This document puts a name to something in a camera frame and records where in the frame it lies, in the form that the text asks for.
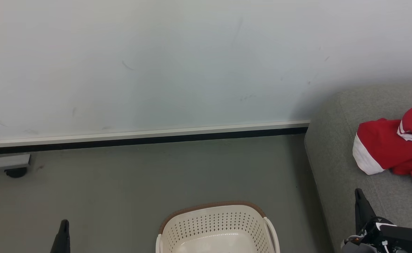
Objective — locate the white black wall baseboard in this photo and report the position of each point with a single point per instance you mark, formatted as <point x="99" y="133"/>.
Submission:
<point x="139" y="137"/>

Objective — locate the cream perforated laundry basket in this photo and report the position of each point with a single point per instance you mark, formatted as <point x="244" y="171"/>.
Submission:
<point x="213" y="225"/>

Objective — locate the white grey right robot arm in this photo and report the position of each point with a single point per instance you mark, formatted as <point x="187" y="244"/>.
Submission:
<point x="352" y="247"/>

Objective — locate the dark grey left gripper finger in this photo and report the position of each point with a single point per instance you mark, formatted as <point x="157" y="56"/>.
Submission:
<point x="62" y="239"/>

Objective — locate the red garment with white cuff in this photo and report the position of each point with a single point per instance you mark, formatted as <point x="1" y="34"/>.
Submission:
<point x="381" y="144"/>

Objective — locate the black round furniture foot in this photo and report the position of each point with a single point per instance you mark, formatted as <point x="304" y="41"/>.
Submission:
<point x="16" y="172"/>

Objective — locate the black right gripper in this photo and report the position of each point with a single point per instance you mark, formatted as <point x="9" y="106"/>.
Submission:
<point x="399" y="239"/>

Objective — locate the grey metal furniture base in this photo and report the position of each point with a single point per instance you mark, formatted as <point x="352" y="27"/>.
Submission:
<point x="4" y="161"/>

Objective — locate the grey fabric sofa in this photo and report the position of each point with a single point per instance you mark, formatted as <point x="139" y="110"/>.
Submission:
<point x="336" y="140"/>

